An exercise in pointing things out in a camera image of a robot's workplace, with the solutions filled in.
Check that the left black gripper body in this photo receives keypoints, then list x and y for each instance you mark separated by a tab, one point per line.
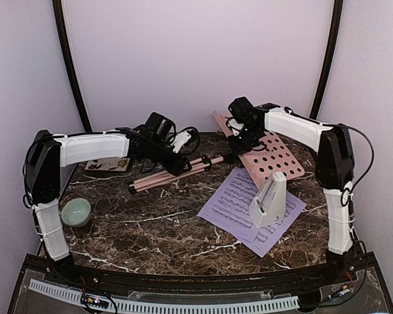
156	154

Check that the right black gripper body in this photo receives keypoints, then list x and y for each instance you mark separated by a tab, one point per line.
249	139

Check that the pink music stand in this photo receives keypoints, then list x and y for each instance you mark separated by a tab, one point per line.
272	156

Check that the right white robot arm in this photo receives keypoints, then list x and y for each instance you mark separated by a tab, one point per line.
334	158

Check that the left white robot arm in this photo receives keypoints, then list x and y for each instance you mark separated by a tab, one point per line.
49	155

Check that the sticker sheet card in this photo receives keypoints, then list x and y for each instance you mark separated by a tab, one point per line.
108	164

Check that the white metronome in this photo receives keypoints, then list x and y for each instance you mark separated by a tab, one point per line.
269	204

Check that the upper purple sheet music page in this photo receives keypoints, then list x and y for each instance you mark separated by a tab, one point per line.
228	207

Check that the purple sheet music page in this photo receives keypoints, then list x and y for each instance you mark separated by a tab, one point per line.
228	207
268	236

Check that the green ceramic bowl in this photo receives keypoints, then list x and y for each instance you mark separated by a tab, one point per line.
76	212

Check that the lower purple sheet music page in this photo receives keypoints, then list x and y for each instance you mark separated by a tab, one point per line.
268	236

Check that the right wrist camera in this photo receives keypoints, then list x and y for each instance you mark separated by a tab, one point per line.
240	109

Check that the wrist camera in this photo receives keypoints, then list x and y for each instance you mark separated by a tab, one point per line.
240	109
159	125

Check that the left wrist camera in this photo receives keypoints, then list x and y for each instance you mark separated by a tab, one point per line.
159	125

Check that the black front rail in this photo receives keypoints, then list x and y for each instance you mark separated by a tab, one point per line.
303	280

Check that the right black frame post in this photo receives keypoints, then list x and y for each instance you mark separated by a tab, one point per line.
328	58

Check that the black frame post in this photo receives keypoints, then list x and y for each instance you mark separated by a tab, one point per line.
328	58
69	64

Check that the left black frame post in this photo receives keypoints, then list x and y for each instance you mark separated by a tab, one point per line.
69	64

